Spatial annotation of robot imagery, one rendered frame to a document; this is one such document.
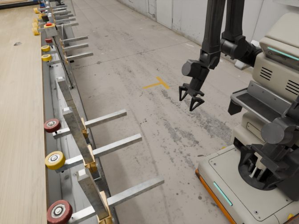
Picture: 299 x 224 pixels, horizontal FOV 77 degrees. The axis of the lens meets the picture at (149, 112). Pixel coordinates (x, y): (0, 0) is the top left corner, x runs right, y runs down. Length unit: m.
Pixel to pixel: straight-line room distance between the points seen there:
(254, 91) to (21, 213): 1.07
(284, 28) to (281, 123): 0.40
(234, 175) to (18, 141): 1.40
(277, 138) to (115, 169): 1.57
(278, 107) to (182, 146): 1.28
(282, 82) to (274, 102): 0.09
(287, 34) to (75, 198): 1.18
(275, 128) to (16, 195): 0.91
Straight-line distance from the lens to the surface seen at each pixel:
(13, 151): 1.12
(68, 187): 1.21
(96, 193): 0.68
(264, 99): 0.98
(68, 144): 1.41
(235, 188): 1.56
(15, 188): 0.96
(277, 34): 0.87
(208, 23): 0.84
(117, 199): 0.86
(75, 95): 1.70
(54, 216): 0.82
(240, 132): 1.16
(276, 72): 0.94
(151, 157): 1.96
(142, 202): 1.74
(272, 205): 1.59
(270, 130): 0.60
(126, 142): 0.98
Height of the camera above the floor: 1.59
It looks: 40 degrees down
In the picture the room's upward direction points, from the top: 4 degrees counter-clockwise
